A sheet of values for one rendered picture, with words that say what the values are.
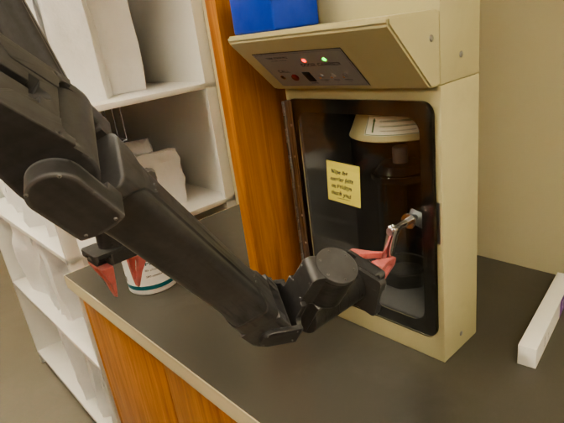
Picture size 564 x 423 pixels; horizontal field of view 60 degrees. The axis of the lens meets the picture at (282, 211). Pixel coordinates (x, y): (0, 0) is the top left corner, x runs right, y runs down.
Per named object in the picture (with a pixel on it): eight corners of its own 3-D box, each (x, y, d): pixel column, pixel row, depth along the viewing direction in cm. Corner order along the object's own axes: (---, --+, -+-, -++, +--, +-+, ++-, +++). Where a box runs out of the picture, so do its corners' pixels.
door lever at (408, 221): (406, 264, 82) (394, 257, 84) (417, 216, 77) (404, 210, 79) (387, 278, 79) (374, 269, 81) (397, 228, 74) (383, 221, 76)
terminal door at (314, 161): (310, 286, 105) (287, 97, 91) (439, 338, 83) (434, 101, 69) (308, 288, 105) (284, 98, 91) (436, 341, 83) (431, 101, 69)
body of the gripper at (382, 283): (336, 245, 76) (301, 263, 72) (389, 278, 70) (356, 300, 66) (331, 278, 80) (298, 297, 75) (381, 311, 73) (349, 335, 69)
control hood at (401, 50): (284, 86, 91) (276, 29, 88) (441, 86, 68) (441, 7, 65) (235, 98, 84) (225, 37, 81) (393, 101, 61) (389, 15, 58)
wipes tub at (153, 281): (164, 266, 136) (152, 216, 131) (189, 279, 127) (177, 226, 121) (120, 285, 128) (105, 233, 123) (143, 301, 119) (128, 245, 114)
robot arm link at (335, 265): (240, 293, 69) (257, 348, 64) (258, 242, 61) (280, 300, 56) (315, 284, 74) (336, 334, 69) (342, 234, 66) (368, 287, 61)
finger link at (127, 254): (156, 286, 93) (146, 241, 90) (121, 302, 88) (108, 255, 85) (139, 276, 98) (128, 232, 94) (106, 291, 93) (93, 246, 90)
